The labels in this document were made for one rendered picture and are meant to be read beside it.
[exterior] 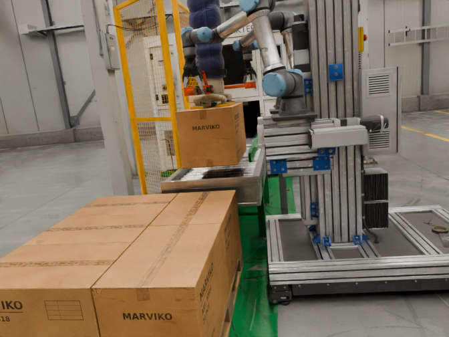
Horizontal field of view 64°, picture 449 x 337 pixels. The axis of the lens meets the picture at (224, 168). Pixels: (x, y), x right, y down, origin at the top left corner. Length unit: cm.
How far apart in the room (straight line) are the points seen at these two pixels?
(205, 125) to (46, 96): 1096
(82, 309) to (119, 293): 17
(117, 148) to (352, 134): 224
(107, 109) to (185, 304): 238
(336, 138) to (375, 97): 41
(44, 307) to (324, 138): 141
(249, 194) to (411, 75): 1000
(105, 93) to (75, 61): 926
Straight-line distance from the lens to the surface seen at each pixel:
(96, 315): 155
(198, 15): 272
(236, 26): 213
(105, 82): 343
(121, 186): 353
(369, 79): 213
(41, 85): 1326
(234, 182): 247
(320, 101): 214
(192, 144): 252
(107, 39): 341
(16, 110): 1382
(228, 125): 245
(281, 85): 178
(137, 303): 144
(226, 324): 203
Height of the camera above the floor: 121
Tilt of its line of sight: 12 degrees down
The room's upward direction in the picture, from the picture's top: 6 degrees counter-clockwise
